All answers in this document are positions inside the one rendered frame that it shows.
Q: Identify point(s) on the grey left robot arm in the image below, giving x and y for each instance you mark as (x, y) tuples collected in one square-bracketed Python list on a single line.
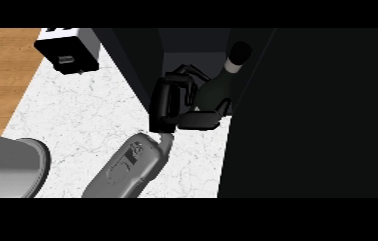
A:
[(20, 168)]

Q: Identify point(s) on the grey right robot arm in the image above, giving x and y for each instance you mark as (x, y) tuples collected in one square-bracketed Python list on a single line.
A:
[(129, 165)]

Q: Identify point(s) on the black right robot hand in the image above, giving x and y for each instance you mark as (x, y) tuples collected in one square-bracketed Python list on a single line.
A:
[(162, 101)]

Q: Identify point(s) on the dark grey cabinet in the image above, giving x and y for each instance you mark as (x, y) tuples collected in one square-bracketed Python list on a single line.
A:
[(148, 51)]

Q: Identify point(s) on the black and white appliance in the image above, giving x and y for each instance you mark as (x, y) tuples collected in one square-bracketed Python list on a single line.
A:
[(69, 50)]

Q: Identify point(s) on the dark green wine bottle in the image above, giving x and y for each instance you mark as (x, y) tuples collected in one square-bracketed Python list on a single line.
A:
[(216, 88)]

